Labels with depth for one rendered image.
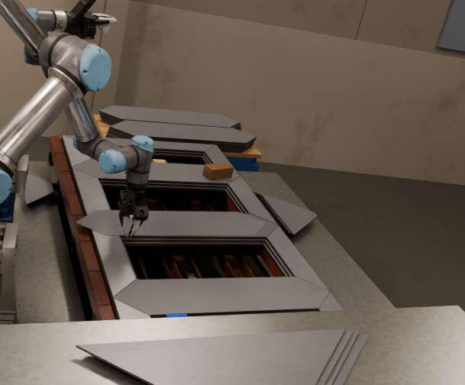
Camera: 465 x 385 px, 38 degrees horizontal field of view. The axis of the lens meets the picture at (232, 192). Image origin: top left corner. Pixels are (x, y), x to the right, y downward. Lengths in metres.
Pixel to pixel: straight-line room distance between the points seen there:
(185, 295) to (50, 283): 0.51
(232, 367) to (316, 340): 0.25
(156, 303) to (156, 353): 0.55
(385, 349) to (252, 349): 0.37
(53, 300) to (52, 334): 0.74
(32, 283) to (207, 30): 3.12
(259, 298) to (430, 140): 4.03
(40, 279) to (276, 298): 0.80
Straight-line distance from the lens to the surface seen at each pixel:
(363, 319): 1.85
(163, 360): 1.49
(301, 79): 5.36
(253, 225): 2.59
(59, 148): 3.00
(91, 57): 1.83
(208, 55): 5.13
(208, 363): 1.51
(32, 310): 2.24
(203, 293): 2.12
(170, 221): 2.49
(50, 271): 2.42
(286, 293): 2.23
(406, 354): 1.79
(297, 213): 2.92
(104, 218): 2.44
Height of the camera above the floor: 2.02
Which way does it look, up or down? 25 degrees down
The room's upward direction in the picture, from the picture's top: 13 degrees clockwise
